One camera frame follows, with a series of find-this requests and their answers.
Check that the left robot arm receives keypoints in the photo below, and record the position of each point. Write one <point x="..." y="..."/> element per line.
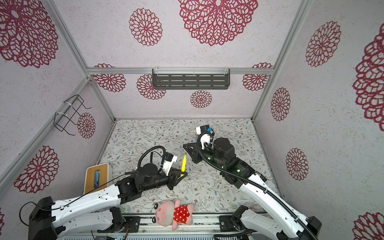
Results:
<point x="98" y="210"/>

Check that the black wire wall rack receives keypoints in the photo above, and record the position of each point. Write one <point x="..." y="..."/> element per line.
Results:
<point x="64" y="117"/>

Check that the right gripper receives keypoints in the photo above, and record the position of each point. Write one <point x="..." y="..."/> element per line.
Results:
<point x="201" y="153"/>

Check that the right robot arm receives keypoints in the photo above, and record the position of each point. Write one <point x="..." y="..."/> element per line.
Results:
<point x="283" y="222"/>

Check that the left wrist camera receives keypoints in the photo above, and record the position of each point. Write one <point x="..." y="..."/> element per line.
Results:
<point x="167" y="162"/>

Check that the small dark brown object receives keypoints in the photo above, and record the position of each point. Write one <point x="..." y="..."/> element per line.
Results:
<point x="262" y="177"/>

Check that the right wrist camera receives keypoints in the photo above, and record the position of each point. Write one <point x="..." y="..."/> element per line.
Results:
<point x="205" y="137"/>

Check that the dark grey wall shelf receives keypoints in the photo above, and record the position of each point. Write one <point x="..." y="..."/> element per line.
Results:
<point x="191" y="79"/>

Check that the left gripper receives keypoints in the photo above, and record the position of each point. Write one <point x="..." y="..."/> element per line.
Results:
<point x="167" y="179"/>

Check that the yellow highlighter pen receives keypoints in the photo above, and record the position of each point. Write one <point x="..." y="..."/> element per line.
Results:
<point x="183" y="172"/>

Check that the white wooden-top box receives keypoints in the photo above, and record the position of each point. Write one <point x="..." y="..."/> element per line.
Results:
<point x="96" y="176"/>

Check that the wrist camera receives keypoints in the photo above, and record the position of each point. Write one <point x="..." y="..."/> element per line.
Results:
<point x="167" y="162"/>
<point x="205" y="137"/>

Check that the pink plush pig toy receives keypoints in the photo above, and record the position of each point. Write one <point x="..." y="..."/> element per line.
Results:
<point x="172" y="213"/>

